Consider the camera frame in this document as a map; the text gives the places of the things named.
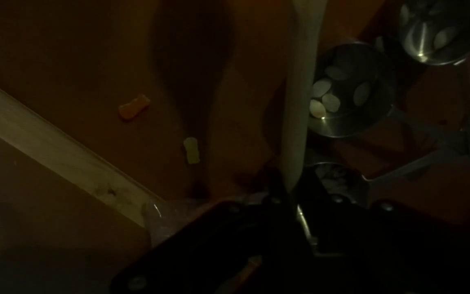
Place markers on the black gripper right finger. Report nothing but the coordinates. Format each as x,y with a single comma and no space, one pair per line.
398,251

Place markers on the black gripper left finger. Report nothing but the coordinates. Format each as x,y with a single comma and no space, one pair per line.
212,251

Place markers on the wooden spoon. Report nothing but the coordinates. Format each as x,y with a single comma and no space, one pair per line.
302,92

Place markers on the small metal measuring cup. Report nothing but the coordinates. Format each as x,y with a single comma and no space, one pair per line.
335,180

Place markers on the small pale object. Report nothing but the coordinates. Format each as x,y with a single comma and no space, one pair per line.
191,149

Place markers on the medium metal measuring cup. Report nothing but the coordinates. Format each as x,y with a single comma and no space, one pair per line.
354,92

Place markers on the small orange object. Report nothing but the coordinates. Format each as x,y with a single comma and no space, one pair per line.
134,107

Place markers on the large metal measuring cup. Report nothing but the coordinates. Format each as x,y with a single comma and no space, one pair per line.
441,30

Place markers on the white rail edge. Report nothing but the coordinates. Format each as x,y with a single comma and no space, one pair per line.
56,148

